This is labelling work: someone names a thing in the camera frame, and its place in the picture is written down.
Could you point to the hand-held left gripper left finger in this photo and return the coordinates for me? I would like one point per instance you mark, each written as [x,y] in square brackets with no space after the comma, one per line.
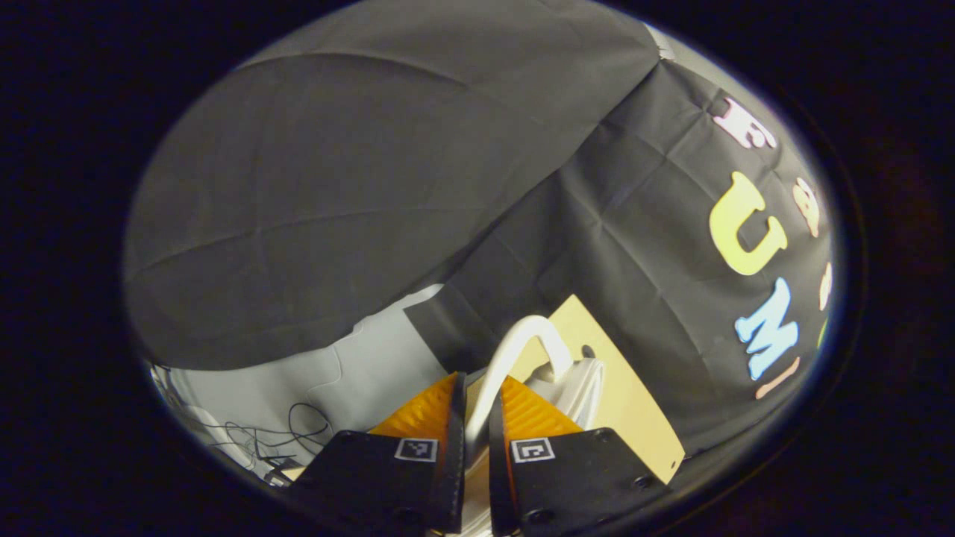
[456,462]

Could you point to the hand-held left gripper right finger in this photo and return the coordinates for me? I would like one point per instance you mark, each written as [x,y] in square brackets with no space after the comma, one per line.
[498,477]

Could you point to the black backdrop cloth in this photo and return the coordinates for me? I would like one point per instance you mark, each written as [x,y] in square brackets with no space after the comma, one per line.
[373,186]

